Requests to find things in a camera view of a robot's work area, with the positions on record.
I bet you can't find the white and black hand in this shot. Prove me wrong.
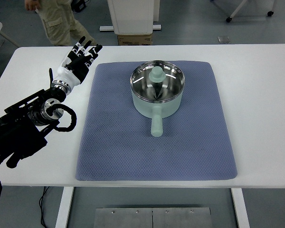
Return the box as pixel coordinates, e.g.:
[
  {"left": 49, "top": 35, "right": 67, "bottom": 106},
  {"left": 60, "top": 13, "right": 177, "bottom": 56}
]
[{"left": 54, "top": 36, "right": 103, "bottom": 87}]

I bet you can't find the green pot with handle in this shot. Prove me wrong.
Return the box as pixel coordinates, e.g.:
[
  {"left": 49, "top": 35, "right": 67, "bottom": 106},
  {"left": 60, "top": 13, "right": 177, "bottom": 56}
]
[{"left": 130, "top": 60, "right": 185, "bottom": 138}]

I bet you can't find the person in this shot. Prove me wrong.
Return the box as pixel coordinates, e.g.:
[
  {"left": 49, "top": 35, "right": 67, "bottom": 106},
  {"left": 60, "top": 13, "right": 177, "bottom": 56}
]
[{"left": 24, "top": 0, "right": 97, "bottom": 47}]

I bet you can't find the brown cardboard box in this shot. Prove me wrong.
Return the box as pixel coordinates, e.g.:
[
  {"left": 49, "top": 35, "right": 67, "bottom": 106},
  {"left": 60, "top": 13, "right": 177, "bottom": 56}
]
[{"left": 117, "top": 34, "right": 153, "bottom": 46}]

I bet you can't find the glass lid with green knob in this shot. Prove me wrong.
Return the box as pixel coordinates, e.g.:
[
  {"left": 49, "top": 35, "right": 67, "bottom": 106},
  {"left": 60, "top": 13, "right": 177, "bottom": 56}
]
[{"left": 130, "top": 60, "right": 185, "bottom": 102}]

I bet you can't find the blue quilted mat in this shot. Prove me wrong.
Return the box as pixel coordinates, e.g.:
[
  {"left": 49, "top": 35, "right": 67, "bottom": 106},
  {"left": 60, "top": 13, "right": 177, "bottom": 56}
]
[{"left": 75, "top": 60, "right": 238, "bottom": 182}]

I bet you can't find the white table leg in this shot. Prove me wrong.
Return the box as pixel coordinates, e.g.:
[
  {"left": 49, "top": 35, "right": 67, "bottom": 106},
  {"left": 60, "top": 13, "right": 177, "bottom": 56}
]
[
  {"left": 230, "top": 187, "right": 251, "bottom": 228},
  {"left": 55, "top": 187, "right": 75, "bottom": 228}
]

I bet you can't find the grey metal plate with screws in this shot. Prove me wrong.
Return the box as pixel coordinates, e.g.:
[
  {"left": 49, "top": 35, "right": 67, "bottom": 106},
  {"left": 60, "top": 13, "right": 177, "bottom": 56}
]
[{"left": 94, "top": 207, "right": 213, "bottom": 228}]

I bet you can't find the black device with cables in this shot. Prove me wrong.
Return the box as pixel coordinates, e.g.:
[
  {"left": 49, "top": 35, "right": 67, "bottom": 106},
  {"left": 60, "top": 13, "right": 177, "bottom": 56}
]
[{"left": 72, "top": 0, "right": 87, "bottom": 13}]

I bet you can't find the white pedestal with base bar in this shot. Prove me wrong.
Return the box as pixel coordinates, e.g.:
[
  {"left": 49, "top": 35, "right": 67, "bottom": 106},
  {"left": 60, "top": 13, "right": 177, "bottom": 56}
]
[{"left": 99, "top": 0, "right": 162, "bottom": 36}]

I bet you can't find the black floor cable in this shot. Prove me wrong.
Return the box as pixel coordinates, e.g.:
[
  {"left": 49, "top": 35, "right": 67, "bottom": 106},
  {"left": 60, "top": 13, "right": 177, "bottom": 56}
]
[{"left": 39, "top": 186, "right": 50, "bottom": 228}]

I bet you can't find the white wheeled frame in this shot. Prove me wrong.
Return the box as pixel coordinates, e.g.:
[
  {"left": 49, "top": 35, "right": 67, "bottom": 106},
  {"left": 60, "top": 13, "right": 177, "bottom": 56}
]
[{"left": 210, "top": 0, "right": 275, "bottom": 23}]

